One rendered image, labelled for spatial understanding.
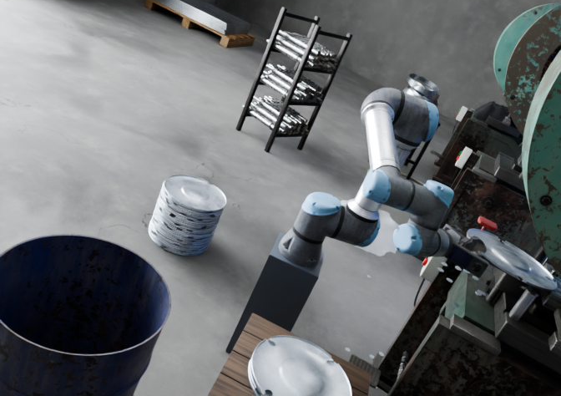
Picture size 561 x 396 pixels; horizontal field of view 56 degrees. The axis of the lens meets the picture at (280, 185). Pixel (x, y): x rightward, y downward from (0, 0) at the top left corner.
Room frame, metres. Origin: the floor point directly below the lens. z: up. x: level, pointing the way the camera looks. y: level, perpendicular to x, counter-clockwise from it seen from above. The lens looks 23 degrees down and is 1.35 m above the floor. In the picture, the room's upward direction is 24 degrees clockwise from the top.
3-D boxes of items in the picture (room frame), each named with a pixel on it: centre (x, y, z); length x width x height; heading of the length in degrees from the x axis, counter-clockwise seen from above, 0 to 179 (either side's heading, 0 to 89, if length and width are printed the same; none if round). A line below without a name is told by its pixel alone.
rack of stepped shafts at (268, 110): (3.85, 0.23, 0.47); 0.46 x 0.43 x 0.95; 58
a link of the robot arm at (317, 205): (1.61, -0.16, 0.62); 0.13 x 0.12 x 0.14; 103
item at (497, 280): (1.49, -0.73, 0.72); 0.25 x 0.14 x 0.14; 78
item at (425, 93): (4.57, -0.80, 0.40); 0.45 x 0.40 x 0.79; 0
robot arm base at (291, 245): (1.60, -0.15, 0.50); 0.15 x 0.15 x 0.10
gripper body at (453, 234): (1.35, -0.49, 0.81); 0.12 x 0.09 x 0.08; 130
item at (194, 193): (2.09, 0.34, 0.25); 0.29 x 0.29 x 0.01
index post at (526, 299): (1.31, -0.74, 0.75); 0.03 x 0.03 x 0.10; 78
